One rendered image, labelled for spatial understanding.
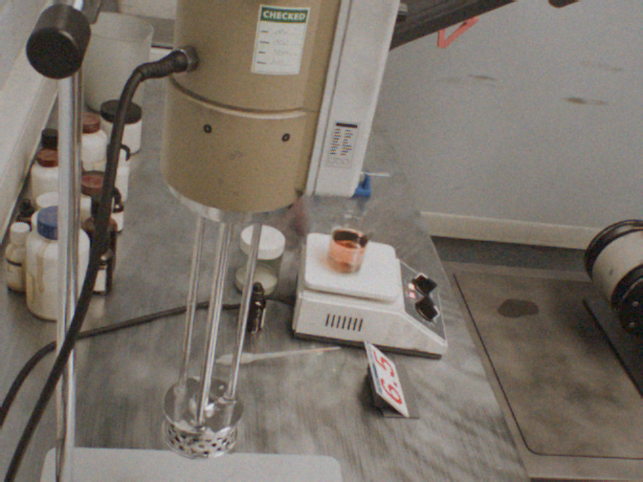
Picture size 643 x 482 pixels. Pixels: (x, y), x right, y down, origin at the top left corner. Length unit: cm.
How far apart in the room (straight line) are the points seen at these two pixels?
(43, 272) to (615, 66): 212
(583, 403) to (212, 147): 135
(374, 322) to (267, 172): 55
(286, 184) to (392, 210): 86
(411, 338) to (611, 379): 87
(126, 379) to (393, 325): 33
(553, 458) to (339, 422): 73
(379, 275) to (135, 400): 34
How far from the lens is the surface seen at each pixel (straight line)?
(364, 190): 141
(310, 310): 103
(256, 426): 94
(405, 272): 113
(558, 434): 167
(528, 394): 173
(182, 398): 71
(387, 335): 106
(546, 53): 269
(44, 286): 103
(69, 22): 45
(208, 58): 50
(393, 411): 99
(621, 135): 292
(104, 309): 108
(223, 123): 51
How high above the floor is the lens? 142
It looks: 32 degrees down
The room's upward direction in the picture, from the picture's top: 12 degrees clockwise
